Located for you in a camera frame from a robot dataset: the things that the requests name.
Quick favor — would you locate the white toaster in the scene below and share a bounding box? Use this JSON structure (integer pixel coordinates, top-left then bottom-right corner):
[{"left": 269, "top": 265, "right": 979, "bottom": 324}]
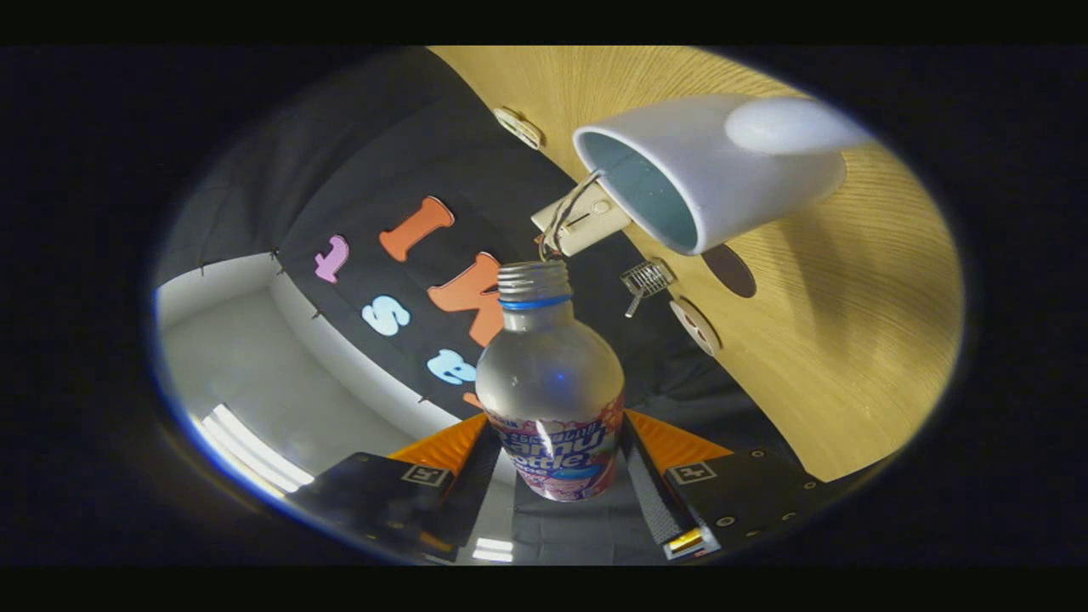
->
[{"left": 531, "top": 194, "right": 634, "bottom": 258}]

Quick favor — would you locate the white cup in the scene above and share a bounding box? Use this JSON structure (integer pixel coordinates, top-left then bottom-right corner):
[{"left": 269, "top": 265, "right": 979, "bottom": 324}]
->
[{"left": 572, "top": 93, "right": 872, "bottom": 257}]

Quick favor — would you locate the wooden table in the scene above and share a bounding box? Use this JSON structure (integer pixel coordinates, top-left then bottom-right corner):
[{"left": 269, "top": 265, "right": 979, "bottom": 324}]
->
[{"left": 428, "top": 47, "right": 966, "bottom": 483}]

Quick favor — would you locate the white round plate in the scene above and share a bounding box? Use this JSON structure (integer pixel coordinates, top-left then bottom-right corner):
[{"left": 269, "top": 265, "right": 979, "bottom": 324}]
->
[{"left": 668, "top": 297, "right": 723, "bottom": 356}]

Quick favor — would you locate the silver juice bottle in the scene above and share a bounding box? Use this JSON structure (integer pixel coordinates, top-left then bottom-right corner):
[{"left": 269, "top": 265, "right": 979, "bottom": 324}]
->
[{"left": 474, "top": 260, "right": 626, "bottom": 502}]

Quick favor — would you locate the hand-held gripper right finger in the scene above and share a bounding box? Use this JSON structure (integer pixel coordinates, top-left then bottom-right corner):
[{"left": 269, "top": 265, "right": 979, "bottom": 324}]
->
[{"left": 619, "top": 409, "right": 824, "bottom": 560}]

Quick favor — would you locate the black backdrop cloth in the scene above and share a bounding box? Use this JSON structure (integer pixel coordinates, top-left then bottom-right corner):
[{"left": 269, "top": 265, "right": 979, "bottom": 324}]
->
[{"left": 157, "top": 47, "right": 808, "bottom": 566}]

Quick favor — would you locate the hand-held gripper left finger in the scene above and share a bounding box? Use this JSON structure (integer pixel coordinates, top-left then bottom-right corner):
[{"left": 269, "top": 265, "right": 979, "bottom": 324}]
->
[{"left": 289, "top": 413, "right": 504, "bottom": 564}]

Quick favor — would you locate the white divided dish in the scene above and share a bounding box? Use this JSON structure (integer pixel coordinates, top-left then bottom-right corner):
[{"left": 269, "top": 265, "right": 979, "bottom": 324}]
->
[{"left": 493, "top": 106, "right": 543, "bottom": 150}]

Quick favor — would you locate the metal wire basket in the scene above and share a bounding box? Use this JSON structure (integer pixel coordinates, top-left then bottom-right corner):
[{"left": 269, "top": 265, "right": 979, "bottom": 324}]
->
[{"left": 620, "top": 258, "right": 677, "bottom": 319}]

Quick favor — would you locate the dark brown round coaster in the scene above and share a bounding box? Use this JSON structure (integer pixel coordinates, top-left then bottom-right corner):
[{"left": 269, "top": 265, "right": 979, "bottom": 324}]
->
[{"left": 702, "top": 244, "right": 757, "bottom": 299}]

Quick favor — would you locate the ceiling light panel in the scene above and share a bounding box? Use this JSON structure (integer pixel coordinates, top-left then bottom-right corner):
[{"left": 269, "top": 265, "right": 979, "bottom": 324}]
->
[{"left": 191, "top": 404, "right": 315, "bottom": 498}]

